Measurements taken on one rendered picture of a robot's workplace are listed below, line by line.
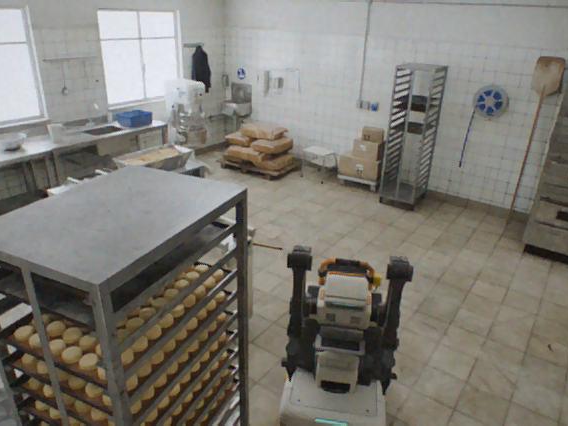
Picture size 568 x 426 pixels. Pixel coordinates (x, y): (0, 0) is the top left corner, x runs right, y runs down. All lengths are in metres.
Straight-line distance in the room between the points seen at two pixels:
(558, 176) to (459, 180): 1.69
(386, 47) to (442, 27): 0.79
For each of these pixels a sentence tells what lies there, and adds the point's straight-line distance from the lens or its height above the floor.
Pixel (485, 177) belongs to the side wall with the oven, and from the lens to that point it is 6.45.
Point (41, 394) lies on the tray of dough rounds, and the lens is 1.54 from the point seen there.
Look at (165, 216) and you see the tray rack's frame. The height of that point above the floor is 1.82.
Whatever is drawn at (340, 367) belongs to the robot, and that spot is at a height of 0.59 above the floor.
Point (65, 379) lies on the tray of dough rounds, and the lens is 1.42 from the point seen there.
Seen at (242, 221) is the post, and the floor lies 1.71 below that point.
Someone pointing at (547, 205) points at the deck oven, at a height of 0.63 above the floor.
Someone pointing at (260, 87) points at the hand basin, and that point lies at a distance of 7.71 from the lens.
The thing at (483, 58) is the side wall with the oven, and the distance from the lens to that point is 6.25.
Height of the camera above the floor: 2.34
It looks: 25 degrees down
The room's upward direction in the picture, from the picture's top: 2 degrees clockwise
